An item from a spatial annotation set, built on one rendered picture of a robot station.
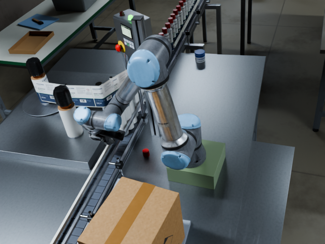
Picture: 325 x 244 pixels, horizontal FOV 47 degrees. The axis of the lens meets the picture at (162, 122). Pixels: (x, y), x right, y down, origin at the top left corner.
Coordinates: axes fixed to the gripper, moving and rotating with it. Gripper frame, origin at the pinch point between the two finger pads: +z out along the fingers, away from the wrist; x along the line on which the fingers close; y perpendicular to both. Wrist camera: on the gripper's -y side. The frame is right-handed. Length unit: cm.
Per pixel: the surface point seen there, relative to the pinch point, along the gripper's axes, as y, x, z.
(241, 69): -51, -73, 53
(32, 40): 132, -100, 71
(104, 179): -2.5, 21.1, -5.8
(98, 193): -3.2, 28.2, -9.8
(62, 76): 65, -50, 34
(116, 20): -2, -48, -34
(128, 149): -5.5, 1.8, 7.5
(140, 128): -5.3, -13.4, 16.0
